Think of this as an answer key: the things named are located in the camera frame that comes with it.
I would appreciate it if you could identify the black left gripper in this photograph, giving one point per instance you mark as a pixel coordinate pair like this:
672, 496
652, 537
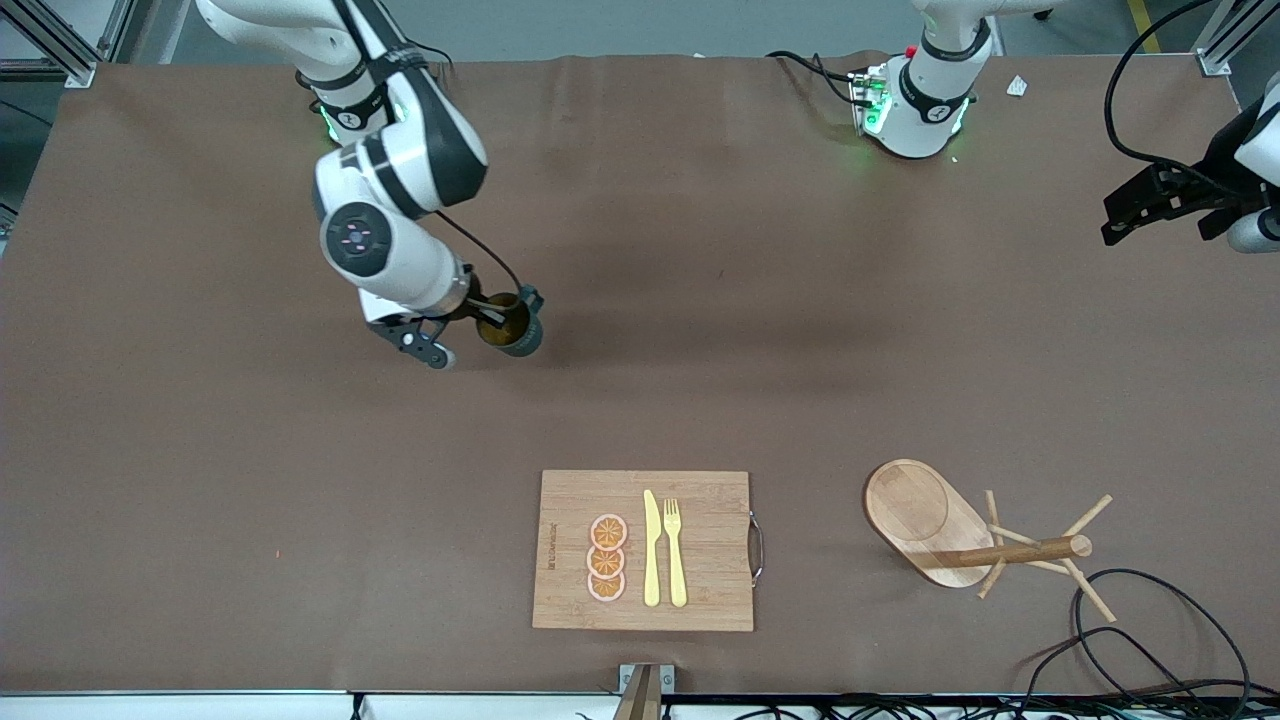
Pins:
1214, 163

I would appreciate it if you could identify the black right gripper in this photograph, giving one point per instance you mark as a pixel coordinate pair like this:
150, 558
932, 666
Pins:
483, 312

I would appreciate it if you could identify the dark green ribbed cup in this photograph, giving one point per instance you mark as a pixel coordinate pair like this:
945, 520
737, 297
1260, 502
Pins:
525, 340

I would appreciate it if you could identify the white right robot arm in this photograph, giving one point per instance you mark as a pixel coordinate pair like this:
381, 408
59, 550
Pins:
385, 250

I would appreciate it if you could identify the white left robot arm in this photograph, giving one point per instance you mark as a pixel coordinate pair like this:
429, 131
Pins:
925, 110

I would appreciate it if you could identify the white paper scrap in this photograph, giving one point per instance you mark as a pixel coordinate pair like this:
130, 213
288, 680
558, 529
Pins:
1017, 86

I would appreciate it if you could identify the brown table cover sheet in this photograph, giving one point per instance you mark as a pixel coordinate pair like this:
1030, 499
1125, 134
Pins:
700, 300

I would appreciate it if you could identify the orange slice toy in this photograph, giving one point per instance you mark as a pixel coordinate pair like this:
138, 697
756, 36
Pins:
605, 562
608, 532

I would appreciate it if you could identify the yellow plastic knife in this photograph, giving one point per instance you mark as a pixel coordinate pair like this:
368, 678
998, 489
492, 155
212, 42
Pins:
652, 550

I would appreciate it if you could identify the yellow plastic fork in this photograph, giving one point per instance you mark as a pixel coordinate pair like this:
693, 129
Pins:
676, 560

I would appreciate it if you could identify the wooden cutting board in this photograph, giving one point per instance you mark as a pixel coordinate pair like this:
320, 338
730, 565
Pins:
710, 550

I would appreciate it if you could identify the wooden mug tree rack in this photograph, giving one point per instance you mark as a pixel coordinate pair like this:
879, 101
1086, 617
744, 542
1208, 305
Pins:
915, 515

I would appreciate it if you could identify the aluminium frame profile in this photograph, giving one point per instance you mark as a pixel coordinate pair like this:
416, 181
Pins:
1225, 40
60, 50

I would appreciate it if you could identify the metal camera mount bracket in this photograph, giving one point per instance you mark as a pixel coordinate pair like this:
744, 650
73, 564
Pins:
645, 690

